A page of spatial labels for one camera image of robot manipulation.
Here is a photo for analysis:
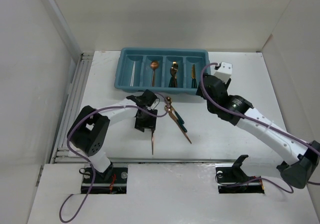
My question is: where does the rose gold fork all metal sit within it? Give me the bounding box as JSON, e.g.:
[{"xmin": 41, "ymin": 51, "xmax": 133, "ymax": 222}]
[{"xmin": 151, "ymin": 128, "xmax": 155, "ymax": 155}]

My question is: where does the gold knife green handle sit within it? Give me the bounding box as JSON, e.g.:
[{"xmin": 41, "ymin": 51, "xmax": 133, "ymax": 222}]
[
  {"xmin": 191, "ymin": 64, "xmax": 197, "ymax": 89},
  {"xmin": 191, "ymin": 71, "xmax": 197, "ymax": 89}
]

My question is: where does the gold spoon green handle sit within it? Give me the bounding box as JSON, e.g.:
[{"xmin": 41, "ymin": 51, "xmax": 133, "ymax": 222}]
[{"xmin": 165, "ymin": 96, "xmax": 185, "ymax": 125}]

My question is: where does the rose gold fork green handle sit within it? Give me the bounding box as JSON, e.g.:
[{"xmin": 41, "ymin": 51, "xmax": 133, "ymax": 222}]
[{"xmin": 169, "ymin": 67, "xmax": 177, "ymax": 88}]

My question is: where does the copper slotted spoon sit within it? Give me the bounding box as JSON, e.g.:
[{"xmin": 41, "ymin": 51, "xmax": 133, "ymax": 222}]
[{"xmin": 150, "ymin": 60, "xmax": 159, "ymax": 87}]

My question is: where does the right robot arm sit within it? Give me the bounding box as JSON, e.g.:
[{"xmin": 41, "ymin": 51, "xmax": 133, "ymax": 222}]
[{"xmin": 196, "ymin": 73, "xmax": 320, "ymax": 189}]

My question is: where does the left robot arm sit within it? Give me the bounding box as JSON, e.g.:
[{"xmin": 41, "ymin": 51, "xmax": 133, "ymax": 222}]
[{"xmin": 67, "ymin": 89, "xmax": 158, "ymax": 183}]

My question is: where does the blue plastic cutlery tray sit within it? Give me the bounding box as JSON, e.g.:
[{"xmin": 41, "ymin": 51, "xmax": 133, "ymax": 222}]
[{"xmin": 114, "ymin": 47, "xmax": 210, "ymax": 95}]

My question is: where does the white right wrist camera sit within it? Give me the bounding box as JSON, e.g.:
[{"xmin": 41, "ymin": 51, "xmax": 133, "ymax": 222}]
[{"xmin": 213, "ymin": 62, "xmax": 233, "ymax": 83}]

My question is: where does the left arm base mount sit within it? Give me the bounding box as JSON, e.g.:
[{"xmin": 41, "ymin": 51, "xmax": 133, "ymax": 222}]
[{"xmin": 78, "ymin": 166, "xmax": 128, "ymax": 195}]

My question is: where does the aluminium rail front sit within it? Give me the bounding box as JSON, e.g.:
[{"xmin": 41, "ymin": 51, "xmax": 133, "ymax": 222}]
[{"xmin": 109, "ymin": 157, "xmax": 236, "ymax": 164}]

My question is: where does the aluminium rail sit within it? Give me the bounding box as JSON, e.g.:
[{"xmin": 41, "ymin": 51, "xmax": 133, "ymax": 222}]
[
  {"xmin": 109, "ymin": 157, "xmax": 236, "ymax": 164},
  {"xmin": 47, "ymin": 53, "xmax": 94, "ymax": 164}
]

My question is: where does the aluminium rail left side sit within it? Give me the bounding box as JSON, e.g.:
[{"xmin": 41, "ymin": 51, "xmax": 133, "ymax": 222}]
[{"xmin": 47, "ymin": 53, "xmax": 94, "ymax": 164}]

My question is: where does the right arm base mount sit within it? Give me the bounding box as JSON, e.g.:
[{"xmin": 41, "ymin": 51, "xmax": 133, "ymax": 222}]
[{"xmin": 215, "ymin": 154, "xmax": 265, "ymax": 194}]

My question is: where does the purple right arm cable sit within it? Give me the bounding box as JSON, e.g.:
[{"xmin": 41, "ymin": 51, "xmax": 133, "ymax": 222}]
[{"xmin": 199, "ymin": 62, "xmax": 320, "ymax": 194}]

